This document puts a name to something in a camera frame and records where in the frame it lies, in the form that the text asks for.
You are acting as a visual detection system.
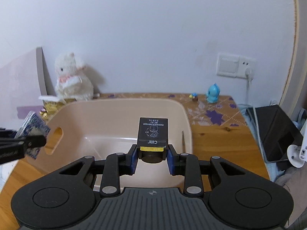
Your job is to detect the blue patterned card box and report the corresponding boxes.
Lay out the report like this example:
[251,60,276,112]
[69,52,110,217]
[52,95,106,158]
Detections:
[14,111,51,161]

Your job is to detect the black small box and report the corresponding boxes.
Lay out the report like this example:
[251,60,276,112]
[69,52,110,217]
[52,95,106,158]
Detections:
[137,117,169,163]

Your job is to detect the gold tissue pack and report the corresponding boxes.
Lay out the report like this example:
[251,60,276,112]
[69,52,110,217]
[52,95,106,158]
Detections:
[39,96,75,122]

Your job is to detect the beige plastic storage basket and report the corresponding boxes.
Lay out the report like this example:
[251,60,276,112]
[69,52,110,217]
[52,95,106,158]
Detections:
[28,98,194,194]

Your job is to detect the black box beside table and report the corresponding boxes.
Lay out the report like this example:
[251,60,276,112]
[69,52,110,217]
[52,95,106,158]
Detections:
[247,105,303,163]

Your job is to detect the purple patterned table mat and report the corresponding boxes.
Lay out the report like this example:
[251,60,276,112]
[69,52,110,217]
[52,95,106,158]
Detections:
[94,93,247,128]

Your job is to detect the white plush bunny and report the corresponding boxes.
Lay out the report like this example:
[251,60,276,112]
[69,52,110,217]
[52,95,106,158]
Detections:
[55,53,94,101]

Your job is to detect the blue penguin figurine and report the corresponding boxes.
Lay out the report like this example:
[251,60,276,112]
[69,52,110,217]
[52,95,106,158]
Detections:
[205,84,220,103]

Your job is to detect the small dark figurine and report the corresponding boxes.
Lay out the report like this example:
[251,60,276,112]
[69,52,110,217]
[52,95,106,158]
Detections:
[189,92,198,102]

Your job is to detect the white camera stand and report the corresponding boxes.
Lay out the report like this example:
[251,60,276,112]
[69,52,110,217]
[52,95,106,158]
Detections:
[287,135,306,168]

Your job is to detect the white plug and cable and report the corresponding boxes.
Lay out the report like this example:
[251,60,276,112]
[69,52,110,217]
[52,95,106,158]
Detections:
[237,67,255,112]

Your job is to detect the white wall switch socket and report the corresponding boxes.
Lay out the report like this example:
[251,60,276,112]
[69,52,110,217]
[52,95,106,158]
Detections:
[216,53,257,80]

